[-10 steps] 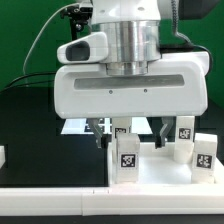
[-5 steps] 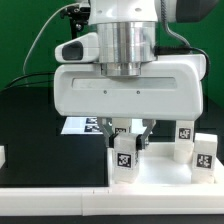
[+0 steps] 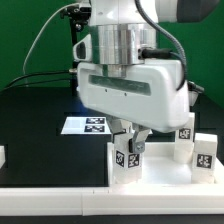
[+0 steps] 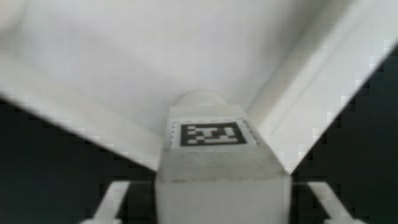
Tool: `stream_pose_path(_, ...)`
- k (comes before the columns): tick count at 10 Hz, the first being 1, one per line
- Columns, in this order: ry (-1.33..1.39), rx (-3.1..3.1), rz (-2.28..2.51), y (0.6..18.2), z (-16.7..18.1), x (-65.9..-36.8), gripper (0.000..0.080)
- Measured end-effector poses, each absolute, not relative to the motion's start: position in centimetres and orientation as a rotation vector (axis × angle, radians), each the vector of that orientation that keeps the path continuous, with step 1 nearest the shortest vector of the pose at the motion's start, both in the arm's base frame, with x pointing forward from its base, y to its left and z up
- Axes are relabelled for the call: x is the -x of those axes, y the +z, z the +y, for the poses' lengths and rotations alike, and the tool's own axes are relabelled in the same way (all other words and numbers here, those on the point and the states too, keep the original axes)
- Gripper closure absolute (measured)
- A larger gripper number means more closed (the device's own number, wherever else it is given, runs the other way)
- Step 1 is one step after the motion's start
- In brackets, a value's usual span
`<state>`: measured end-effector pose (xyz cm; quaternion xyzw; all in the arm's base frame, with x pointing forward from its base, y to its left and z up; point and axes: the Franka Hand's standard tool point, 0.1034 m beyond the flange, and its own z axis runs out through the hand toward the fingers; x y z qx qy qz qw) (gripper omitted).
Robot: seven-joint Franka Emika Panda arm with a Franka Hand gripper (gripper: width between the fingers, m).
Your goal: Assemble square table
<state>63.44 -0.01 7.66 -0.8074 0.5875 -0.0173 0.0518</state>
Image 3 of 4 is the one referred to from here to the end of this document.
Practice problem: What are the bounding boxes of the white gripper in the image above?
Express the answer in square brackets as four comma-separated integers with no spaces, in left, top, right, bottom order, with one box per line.
[78,59,189,154]

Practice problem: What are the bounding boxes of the white square table top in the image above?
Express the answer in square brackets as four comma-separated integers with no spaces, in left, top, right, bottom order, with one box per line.
[106,141,224,188]

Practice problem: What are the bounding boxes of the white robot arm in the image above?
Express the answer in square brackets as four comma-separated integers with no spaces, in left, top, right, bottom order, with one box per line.
[73,0,220,154]

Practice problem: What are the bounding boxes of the white base sheet with tag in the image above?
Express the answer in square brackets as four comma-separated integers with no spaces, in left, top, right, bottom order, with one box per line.
[61,117,111,135]

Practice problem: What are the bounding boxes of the white front fence bar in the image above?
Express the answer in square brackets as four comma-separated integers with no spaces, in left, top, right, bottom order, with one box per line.
[0,185,224,216]

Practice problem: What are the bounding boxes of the white fence bar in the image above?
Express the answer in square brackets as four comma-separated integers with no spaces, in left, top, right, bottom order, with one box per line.
[0,185,224,216]
[214,159,224,185]

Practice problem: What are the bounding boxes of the white right fence bar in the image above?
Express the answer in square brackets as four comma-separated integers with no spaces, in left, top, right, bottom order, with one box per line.
[214,159,224,185]

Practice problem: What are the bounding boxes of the white left fence stub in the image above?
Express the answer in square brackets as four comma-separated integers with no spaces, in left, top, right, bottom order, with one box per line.
[0,146,6,169]

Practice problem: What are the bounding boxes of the black cable upper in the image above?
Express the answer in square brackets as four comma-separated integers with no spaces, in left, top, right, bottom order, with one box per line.
[4,70,73,89]

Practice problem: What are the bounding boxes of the black cable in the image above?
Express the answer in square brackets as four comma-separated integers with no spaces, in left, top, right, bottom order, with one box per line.
[4,70,73,89]
[0,78,73,94]

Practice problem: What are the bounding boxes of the black cable lower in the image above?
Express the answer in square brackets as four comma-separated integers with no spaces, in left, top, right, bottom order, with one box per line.
[0,78,73,94]

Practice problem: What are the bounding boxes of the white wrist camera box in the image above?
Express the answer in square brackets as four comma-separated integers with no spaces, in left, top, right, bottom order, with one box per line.
[73,34,92,62]

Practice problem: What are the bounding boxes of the black camera stand pole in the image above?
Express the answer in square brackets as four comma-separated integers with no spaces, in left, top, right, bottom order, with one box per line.
[69,18,79,92]

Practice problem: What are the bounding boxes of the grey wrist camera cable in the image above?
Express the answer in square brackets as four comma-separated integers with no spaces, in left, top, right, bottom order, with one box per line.
[133,0,205,94]

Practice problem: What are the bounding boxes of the grey camera on stand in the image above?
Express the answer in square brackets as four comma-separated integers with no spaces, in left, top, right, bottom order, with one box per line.
[60,0,91,17]

